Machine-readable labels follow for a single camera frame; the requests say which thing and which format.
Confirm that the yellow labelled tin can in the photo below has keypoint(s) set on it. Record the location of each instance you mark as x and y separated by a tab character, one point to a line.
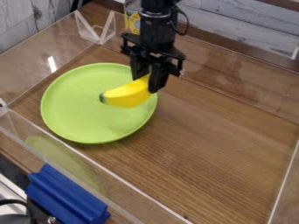
132	6

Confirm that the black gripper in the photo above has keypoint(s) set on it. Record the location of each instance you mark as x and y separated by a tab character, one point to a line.
151	50

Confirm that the yellow toy banana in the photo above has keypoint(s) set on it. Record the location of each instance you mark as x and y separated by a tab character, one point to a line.
128	95

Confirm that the clear acrylic enclosure wall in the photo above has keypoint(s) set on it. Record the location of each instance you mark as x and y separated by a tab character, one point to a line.
99	169

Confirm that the clear acrylic corner bracket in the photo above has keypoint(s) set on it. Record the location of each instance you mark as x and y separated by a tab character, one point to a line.
100	35

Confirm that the blue plastic clamp block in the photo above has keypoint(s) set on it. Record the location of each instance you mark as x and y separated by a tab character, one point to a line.
64	199

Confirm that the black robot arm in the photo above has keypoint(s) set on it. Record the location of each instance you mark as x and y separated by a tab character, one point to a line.
162	5

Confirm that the green round plate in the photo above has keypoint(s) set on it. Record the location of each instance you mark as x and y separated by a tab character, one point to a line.
74	113

